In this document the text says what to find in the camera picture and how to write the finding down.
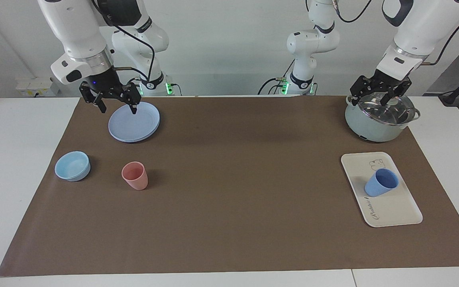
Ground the light blue bowl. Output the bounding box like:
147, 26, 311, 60
55, 151, 91, 182

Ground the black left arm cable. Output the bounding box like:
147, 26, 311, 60
331, 0, 459, 66

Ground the blue plastic cup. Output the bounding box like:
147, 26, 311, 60
364, 168, 400, 197

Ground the pale blue plate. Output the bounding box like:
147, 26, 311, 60
108, 102, 161, 143

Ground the brown table mat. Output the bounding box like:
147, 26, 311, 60
0, 96, 459, 277

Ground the pink plastic cup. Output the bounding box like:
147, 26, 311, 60
122, 161, 149, 191

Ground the glass pot lid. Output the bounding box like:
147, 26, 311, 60
353, 92, 416, 126

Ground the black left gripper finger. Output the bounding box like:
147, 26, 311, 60
379, 89, 402, 106
351, 77, 368, 106

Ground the cream rabbit print tray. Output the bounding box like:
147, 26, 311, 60
341, 151, 423, 228

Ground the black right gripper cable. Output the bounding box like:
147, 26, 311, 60
92, 0, 155, 82

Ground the white wall socket box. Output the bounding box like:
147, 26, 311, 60
15, 77, 61, 97

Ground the black base cable bundle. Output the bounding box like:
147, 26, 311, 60
257, 60, 298, 95

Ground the pale green electric pot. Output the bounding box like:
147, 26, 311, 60
344, 92, 421, 143

